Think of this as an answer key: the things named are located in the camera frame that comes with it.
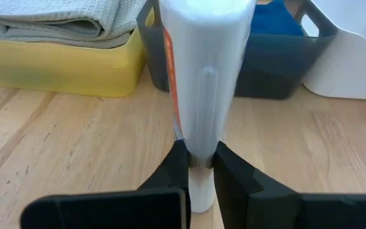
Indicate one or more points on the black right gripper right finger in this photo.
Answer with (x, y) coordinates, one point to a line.
(281, 213)

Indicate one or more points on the white tube with label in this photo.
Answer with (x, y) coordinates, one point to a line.
(208, 79)

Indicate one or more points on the grey plastic bin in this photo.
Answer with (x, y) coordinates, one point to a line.
(265, 70)

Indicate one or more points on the yellow plastic bin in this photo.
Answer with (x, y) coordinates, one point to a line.
(59, 73)

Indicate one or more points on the blue wavy sponge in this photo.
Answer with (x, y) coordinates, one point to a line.
(275, 19)

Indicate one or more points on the white cutting board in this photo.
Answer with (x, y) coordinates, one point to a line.
(338, 73)

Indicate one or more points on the grey waffle towel with tag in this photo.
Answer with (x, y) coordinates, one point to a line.
(43, 12)

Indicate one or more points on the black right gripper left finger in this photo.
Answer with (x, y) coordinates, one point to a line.
(122, 210)

